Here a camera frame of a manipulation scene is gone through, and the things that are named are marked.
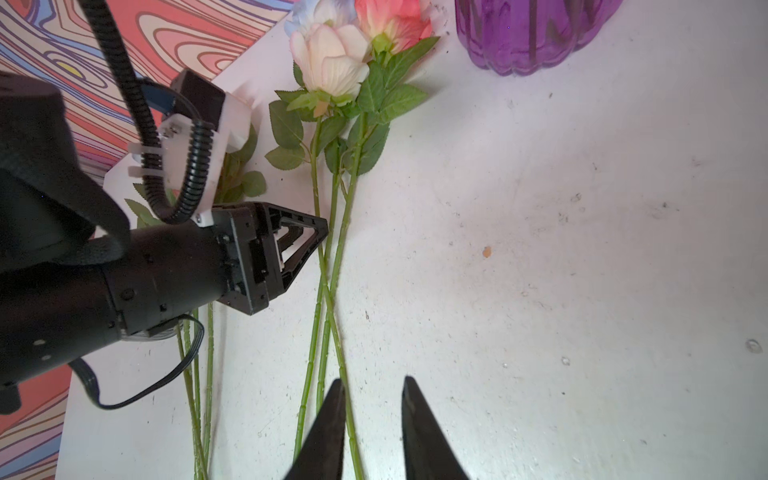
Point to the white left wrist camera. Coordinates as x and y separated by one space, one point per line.
206 138

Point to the pink spray rose bunch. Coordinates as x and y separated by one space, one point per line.
204 360

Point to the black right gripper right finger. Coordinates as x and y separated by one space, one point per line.
427 453

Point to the purple blue glass vase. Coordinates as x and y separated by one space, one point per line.
521 37

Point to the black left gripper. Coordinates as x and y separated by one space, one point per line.
265 247

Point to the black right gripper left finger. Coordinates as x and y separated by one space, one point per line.
321 456

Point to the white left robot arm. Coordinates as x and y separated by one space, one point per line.
75 277

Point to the red pink rose stem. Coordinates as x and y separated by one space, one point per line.
400 34

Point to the cream peach rose stem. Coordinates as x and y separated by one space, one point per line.
321 122

